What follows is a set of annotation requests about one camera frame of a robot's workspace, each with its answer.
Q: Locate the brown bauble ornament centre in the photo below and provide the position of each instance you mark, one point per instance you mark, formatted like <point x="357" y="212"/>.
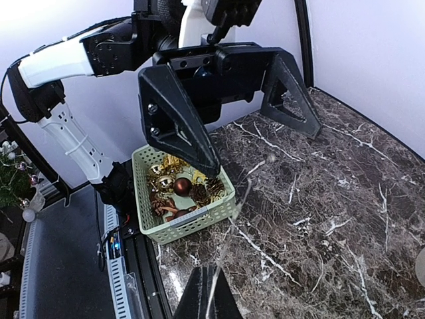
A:
<point x="182" y="187"/>

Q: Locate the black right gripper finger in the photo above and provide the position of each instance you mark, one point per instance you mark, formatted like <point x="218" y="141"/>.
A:
<point x="207" y="295"/>

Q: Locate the green plastic basket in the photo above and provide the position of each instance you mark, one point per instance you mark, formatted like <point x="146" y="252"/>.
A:
<point x="174" y="199"/>

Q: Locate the black front table rail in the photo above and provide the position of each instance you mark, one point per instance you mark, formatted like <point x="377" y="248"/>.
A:
<point x="141" y="263"/>

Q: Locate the decorated background christmas tree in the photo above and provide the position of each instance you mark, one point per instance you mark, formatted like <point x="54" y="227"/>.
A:
<point x="20" y="185"/>

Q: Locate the brown bauble ornament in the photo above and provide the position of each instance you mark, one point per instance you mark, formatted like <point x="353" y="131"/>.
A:
<point x="182" y="187"/>
<point x="181" y="213"/>

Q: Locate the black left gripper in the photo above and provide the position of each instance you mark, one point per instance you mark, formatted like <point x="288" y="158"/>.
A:
<point x="186" y="87"/>

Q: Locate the white cable duct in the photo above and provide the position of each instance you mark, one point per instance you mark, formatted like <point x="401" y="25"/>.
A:
<point x="115" y="262"/>

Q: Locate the small green christmas tree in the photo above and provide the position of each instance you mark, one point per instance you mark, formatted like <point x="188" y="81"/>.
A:
<point x="420" y="267"/>

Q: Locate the right black frame post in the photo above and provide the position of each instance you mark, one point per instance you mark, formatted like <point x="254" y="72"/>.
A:
<point x="305" y="41"/>

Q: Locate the brown pine cone ornament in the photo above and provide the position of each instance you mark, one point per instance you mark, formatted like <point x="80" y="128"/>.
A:
<point x="200" y="195"/>

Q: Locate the brown bauble ornament right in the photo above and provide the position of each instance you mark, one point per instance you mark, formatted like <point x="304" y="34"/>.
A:
<point x="181" y="213"/>

